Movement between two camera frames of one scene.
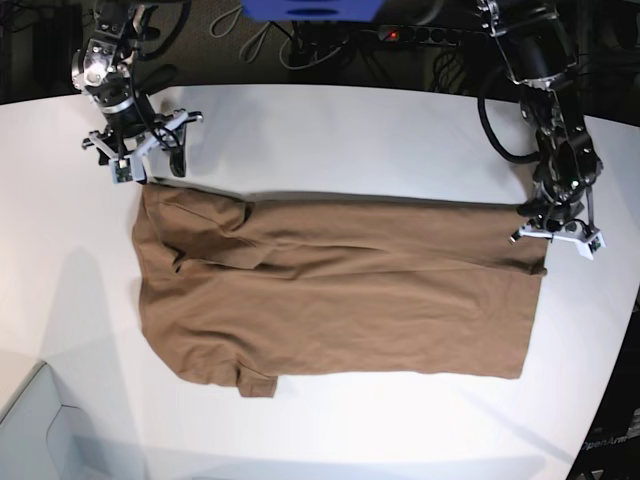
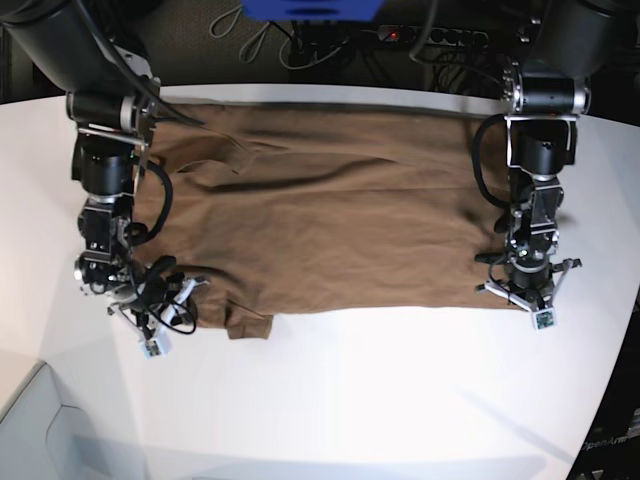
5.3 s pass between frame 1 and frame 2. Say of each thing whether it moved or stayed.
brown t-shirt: moved
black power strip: stayed
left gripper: moved
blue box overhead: stayed
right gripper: moved
